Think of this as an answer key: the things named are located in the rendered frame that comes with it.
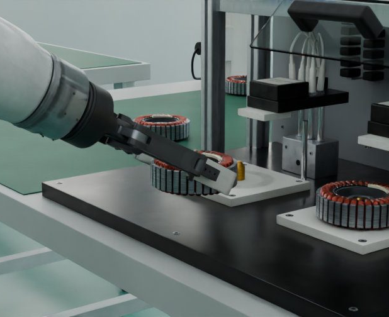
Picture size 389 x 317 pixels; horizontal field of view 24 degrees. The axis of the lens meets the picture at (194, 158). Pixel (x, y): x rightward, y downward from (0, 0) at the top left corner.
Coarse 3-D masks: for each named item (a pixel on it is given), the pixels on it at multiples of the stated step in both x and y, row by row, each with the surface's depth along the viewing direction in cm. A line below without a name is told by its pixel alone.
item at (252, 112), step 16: (256, 80) 137; (272, 80) 137; (288, 80) 137; (256, 96) 136; (272, 96) 133; (288, 96) 134; (304, 96) 136; (320, 96) 137; (336, 96) 139; (240, 112) 136; (256, 112) 133; (272, 112) 133; (288, 112) 134; (304, 112) 143; (320, 112) 139; (320, 128) 140
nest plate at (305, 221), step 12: (276, 216) 118; (288, 216) 117; (300, 216) 117; (312, 216) 117; (300, 228) 114; (312, 228) 113; (324, 228) 112; (336, 228) 112; (348, 228) 112; (384, 228) 112; (324, 240) 111; (336, 240) 109; (348, 240) 108; (360, 240) 108; (372, 240) 108; (384, 240) 108; (360, 252) 107
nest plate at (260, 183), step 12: (252, 168) 141; (264, 168) 141; (252, 180) 134; (264, 180) 134; (276, 180) 134; (288, 180) 134; (300, 180) 134; (240, 192) 128; (252, 192) 128; (264, 192) 128; (276, 192) 130; (288, 192) 131; (228, 204) 125; (240, 204) 126
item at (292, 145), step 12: (288, 144) 143; (300, 144) 141; (312, 144) 139; (324, 144) 139; (336, 144) 141; (288, 156) 143; (300, 156) 141; (312, 156) 139; (324, 156) 140; (336, 156) 141; (288, 168) 144; (300, 168) 142; (312, 168) 139; (324, 168) 140; (336, 168) 142
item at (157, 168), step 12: (216, 156) 118; (228, 156) 118; (156, 168) 115; (168, 168) 113; (228, 168) 114; (156, 180) 115; (168, 180) 113; (180, 180) 113; (168, 192) 114; (180, 192) 113; (192, 192) 112; (204, 192) 113; (216, 192) 114
